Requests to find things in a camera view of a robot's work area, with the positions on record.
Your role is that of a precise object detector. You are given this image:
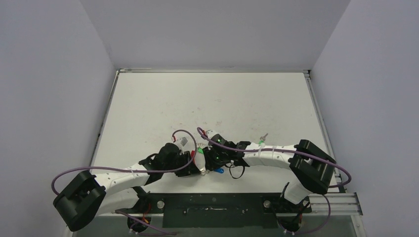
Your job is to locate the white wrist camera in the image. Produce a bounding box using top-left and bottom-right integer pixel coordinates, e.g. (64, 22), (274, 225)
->
(174, 137), (188, 150)
(205, 129), (218, 139)

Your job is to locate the green capped key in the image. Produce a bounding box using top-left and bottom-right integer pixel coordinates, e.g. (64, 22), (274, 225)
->
(258, 133), (268, 145)

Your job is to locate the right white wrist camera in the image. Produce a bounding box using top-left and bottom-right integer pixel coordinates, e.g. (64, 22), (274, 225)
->
(205, 129), (218, 139)

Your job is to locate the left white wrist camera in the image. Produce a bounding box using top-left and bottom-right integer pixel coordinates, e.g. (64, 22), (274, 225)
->
(174, 137), (188, 150)

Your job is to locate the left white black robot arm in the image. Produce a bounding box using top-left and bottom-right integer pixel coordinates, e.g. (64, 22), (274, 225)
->
(51, 143), (202, 232)

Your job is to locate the blue key tag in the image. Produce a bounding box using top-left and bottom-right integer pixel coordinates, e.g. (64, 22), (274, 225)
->
(214, 168), (224, 174)

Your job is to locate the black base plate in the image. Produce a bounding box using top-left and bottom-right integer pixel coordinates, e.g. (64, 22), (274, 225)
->
(123, 193), (312, 228)

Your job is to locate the large keyring with red sleeve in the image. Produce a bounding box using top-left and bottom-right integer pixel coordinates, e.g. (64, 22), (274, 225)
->
(195, 143), (208, 176)

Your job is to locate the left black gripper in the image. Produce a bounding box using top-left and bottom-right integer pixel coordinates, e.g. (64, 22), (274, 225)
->
(163, 151), (200, 177)

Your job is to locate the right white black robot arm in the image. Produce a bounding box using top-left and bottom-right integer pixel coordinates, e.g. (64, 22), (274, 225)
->
(203, 130), (336, 212)

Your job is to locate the aluminium frame rail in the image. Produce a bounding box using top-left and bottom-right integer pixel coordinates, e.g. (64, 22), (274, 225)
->
(93, 191), (362, 217)

